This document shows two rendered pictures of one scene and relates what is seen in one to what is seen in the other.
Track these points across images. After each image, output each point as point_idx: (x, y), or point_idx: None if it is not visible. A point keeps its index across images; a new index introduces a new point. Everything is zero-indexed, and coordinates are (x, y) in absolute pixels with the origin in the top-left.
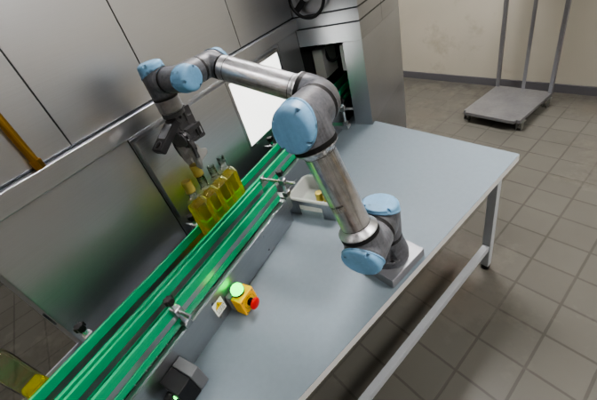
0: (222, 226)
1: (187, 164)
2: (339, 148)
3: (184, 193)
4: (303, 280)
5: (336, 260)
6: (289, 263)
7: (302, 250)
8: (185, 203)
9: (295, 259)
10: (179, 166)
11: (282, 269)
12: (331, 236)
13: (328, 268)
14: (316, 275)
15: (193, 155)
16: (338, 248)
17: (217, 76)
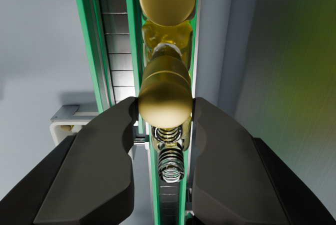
0: None
1: (207, 103)
2: (141, 209)
3: (274, 32)
4: None
5: (14, 46)
6: (69, 18)
7: (69, 47)
8: (265, 12)
9: (66, 29)
10: (321, 103)
11: (71, 3)
12: (48, 80)
13: (12, 28)
14: (17, 12)
15: (84, 156)
16: (26, 64)
17: None
